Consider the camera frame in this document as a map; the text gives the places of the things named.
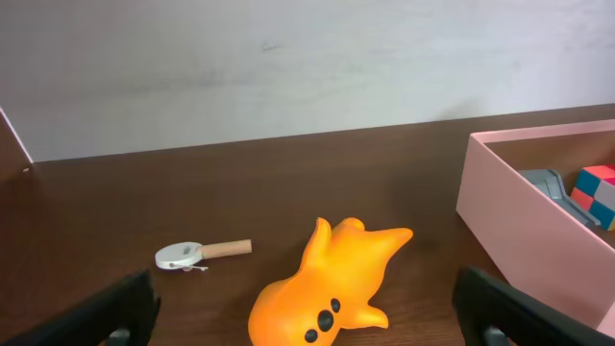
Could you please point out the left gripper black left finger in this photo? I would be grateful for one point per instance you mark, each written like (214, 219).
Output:
(124, 313)

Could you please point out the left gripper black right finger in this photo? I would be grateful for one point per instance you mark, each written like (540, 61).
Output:
(491, 312)

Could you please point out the pink cardboard box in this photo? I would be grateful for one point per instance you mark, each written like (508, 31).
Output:
(538, 246)

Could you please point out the grey yellow toy car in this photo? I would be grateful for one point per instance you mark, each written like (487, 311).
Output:
(550, 183)

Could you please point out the colourful puzzle cube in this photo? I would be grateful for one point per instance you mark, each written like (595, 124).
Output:
(594, 192)

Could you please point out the orange rubber toy animal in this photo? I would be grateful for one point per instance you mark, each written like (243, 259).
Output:
(342, 268)

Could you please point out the white disc with wooden handle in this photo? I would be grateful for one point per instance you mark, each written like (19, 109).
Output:
(187, 255)

